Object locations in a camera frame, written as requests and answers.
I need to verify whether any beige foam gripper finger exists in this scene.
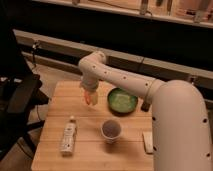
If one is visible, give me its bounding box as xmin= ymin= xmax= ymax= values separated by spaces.
xmin=88 ymin=92 xmax=98 ymax=105

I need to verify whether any red orange pepper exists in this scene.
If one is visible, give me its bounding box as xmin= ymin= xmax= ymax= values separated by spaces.
xmin=84 ymin=91 xmax=91 ymax=105

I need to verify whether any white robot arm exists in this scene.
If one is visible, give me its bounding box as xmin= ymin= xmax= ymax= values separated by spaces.
xmin=78 ymin=51 xmax=213 ymax=171

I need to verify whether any green bowl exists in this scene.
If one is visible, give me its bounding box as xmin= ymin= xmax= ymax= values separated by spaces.
xmin=107 ymin=88 xmax=138 ymax=114

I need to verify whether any white paper cup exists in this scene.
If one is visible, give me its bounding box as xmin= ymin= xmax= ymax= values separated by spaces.
xmin=101 ymin=120 xmax=121 ymax=144

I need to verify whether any black rectangular block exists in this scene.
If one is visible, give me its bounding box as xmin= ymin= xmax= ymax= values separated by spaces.
xmin=141 ymin=102 xmax=150 ymax=112

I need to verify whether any white plastic bottle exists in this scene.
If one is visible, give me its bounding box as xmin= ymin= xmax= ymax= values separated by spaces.
xmin=60 ymin=116 xmax=77 ymax=156

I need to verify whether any white sponge block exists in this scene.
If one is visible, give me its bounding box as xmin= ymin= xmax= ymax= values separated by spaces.
xmin=143 ymin=131 xmax=153 ymax=154

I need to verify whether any black office chair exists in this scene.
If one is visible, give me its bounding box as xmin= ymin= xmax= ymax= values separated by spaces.
xmin=0 ymin=29 xmax=49 ymax=161

